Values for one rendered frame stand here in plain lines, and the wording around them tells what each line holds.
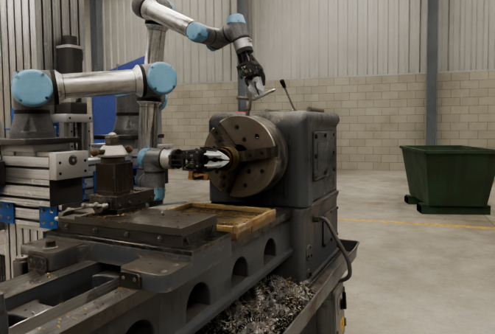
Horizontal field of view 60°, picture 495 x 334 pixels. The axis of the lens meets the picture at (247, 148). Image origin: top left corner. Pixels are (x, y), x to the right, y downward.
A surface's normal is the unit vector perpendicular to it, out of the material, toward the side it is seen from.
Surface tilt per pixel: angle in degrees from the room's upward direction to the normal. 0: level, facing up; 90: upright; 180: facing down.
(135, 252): 88
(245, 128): 90
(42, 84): 91
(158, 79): 89
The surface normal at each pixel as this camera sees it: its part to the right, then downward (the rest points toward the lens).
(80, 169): 0.89, 0.02
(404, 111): -0.32, 0.06
